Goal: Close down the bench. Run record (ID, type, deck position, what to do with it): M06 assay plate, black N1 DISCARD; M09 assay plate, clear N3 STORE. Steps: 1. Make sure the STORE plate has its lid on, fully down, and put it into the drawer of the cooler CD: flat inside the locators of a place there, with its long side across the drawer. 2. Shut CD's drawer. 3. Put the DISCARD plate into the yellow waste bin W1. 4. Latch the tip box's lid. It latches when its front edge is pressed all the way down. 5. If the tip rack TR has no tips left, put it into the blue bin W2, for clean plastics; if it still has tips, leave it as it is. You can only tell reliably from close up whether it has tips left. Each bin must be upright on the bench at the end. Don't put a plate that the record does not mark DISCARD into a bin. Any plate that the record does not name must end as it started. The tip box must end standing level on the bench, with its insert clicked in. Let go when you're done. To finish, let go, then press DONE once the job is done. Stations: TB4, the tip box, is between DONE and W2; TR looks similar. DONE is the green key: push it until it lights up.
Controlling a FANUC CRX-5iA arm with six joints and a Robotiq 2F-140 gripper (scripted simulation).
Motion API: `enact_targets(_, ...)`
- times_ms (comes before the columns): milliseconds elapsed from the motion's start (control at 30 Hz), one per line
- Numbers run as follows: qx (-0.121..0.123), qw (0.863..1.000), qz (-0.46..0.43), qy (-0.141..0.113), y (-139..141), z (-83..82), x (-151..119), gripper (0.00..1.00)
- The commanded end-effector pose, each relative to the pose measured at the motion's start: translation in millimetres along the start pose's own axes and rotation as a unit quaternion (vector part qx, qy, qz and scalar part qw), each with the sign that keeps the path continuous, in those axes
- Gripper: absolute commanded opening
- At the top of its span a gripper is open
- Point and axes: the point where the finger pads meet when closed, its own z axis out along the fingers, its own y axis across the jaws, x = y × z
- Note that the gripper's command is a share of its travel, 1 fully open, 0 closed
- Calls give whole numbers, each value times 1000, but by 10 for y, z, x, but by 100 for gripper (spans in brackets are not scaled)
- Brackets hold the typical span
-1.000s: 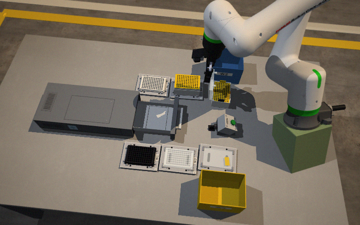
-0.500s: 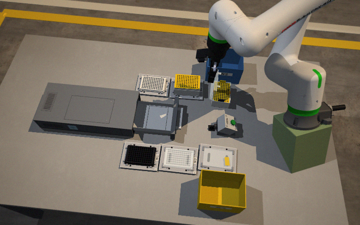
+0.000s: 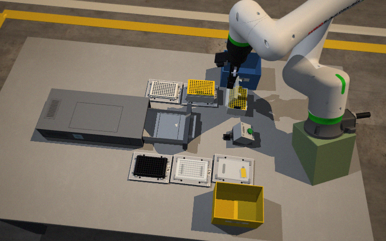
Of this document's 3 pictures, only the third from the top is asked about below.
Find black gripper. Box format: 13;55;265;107
227;52;247;89

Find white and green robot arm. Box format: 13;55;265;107
225;0;371;140

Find blue bin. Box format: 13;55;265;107
220;52;261;90

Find yellow waste bin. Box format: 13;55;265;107
211;181;264;228

